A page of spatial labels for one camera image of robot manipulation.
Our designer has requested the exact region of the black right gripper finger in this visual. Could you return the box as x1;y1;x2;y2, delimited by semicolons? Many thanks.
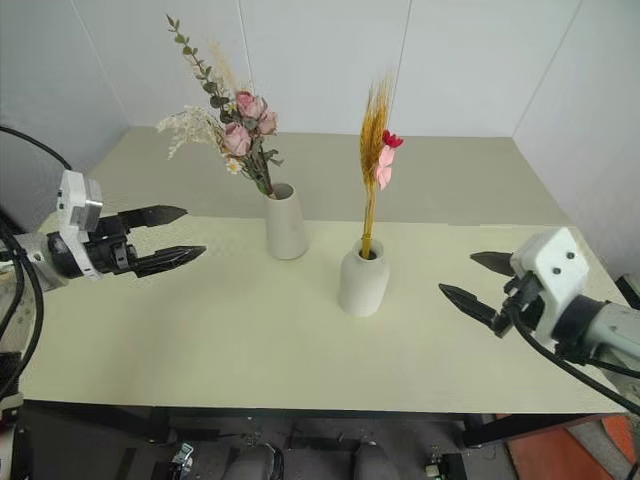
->
438;282;502;330
469;250;514;277

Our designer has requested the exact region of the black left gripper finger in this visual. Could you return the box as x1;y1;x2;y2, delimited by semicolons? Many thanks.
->
119;203;191;231
134;244;208;280

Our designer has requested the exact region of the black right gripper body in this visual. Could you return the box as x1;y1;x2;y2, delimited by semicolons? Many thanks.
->
491;271;547;340

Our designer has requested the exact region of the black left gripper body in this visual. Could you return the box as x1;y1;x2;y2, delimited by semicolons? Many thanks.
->
82;212;140;277

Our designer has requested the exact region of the rounded white vase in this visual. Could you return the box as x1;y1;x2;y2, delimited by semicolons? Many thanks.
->
339;238;392;319

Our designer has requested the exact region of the tapered white vase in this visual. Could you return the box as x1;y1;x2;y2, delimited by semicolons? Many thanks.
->
264;182;310;262

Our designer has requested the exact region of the pink rose bouquet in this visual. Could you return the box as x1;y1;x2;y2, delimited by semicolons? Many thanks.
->
155;13;286;200

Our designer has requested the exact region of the orange red floor object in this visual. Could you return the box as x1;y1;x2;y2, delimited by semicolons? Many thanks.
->
503;413;640;480

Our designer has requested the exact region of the yellow wheat bouquet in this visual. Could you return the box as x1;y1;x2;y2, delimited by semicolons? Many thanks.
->
357;68;406;261

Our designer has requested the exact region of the black caster wheel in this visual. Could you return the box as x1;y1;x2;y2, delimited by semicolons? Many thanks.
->
171;441;197;470

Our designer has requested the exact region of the dark rounded shape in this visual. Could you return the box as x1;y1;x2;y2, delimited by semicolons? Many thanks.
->
233;441;286;480

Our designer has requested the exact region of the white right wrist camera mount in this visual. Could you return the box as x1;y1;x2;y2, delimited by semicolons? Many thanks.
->
508;226;592;352

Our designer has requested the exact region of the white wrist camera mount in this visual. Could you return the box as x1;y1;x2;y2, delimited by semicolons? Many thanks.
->
55;169;105;282
508;226;592;352

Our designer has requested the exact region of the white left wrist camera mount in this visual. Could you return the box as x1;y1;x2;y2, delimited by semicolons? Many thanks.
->
55;169;105;282

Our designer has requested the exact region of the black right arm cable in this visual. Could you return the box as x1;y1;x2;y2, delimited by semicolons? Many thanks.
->
512;299;640;417

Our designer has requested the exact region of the black table frame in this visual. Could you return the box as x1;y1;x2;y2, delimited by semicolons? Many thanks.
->
19;398;624;450

